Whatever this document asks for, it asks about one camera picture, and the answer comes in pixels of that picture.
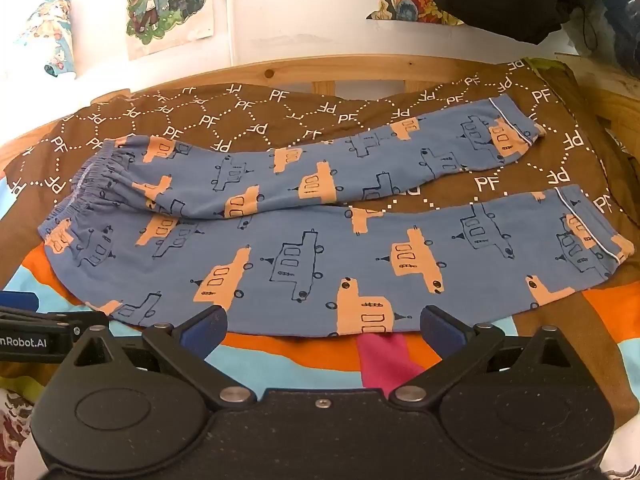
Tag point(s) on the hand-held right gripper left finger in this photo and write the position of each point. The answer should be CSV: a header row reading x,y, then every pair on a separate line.
x,y
206,331

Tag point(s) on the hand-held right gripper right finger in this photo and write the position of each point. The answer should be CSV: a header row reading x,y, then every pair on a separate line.
x,y
441,332

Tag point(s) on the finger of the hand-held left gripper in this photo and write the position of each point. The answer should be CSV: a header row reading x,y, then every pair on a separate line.
x,y
55,317

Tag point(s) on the blue pants with orange print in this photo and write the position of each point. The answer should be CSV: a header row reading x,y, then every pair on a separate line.
x,y
320,255

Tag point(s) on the colourful striped bed sheet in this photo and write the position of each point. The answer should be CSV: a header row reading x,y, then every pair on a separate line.
x,y
300,355

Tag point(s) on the brown patterned blanket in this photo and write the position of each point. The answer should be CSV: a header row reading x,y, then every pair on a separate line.
x,y
280,110

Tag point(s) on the blue plastic bag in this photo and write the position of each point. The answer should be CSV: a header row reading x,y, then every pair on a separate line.
x,y
622,5

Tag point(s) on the curled pale blue wall poster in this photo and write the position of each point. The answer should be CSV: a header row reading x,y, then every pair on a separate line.
x,y
50,35

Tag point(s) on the white wall pipe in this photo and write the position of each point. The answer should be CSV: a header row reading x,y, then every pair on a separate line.
x,y
231,25

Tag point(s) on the cartoon figure wall poster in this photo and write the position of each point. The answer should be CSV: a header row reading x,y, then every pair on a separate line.
x,y
167,5

